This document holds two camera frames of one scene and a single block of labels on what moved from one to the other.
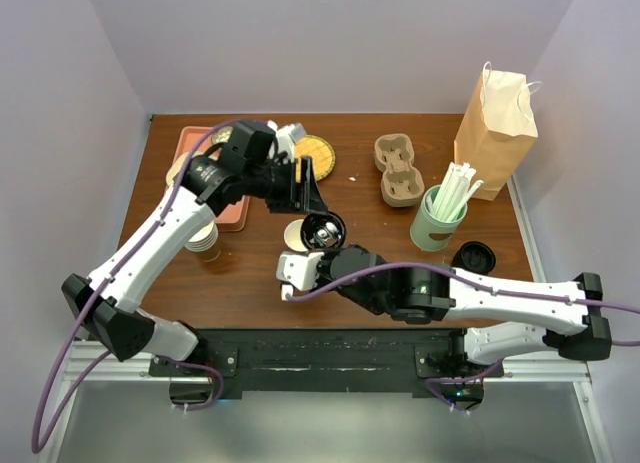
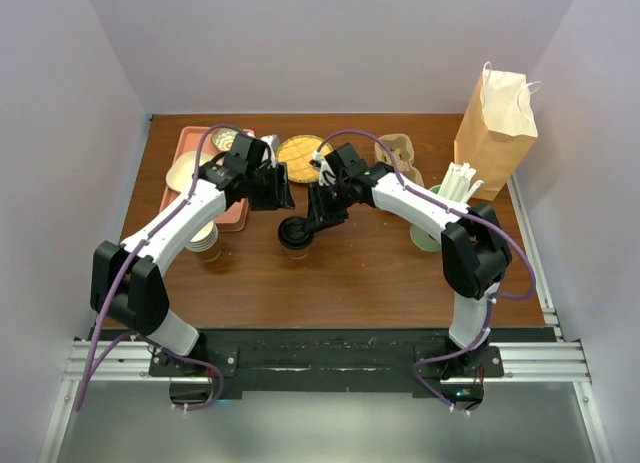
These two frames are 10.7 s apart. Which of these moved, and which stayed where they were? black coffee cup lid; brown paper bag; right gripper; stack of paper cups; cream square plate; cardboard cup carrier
Moved: black coffee cup lid; right gripper
Stayed: cream square plate; cardboard cup carrier; brown paper bag; stack of paper cups
